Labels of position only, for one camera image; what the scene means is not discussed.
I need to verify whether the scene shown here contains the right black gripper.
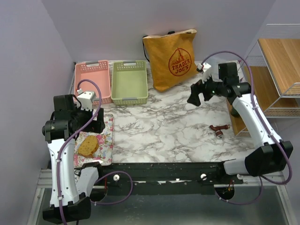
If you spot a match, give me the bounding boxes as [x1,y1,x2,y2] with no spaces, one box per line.
[187,71,225,106]

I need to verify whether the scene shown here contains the yellow Trader Joe's tote bag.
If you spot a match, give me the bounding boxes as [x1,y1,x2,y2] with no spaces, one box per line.
[142,29,197,92]

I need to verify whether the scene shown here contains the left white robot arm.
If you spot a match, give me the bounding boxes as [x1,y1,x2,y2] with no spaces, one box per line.
[42,94,105,225]

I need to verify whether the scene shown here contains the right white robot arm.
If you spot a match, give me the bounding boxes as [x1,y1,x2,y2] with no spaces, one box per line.
[187,62,293,184]

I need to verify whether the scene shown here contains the bread slice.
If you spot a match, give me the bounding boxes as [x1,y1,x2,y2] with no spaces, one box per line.
[77,135,99,158]

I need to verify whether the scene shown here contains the green glass bottle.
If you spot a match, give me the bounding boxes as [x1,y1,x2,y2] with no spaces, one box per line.
[230,107,240,118]

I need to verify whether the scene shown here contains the floral tray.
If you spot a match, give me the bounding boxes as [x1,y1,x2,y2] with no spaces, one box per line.
[74,114,114,168]

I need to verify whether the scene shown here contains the pink plastic basket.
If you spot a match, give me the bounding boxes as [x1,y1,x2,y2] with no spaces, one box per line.
[73,60,112,104]

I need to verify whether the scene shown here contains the green plastic basket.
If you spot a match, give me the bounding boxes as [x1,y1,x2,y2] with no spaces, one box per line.
[111,60,148,105]

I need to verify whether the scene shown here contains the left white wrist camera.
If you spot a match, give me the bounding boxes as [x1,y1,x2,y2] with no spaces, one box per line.
[77,88,96,111]

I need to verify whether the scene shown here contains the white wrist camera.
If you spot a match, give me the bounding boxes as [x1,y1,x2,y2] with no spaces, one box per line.
[77,88,96,111]
[196,62,212,83]

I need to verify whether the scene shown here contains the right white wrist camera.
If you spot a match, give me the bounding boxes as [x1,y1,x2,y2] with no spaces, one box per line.
[196,62,212,83]

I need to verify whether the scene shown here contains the white wire wooden shelf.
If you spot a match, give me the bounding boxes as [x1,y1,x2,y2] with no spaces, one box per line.
[224,23,300,139]

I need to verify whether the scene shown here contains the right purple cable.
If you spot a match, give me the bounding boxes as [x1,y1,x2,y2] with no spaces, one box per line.
[202,51,293,205]

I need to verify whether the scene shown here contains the black mounting rail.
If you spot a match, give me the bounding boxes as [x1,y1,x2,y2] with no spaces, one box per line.
[92,162,243,195]

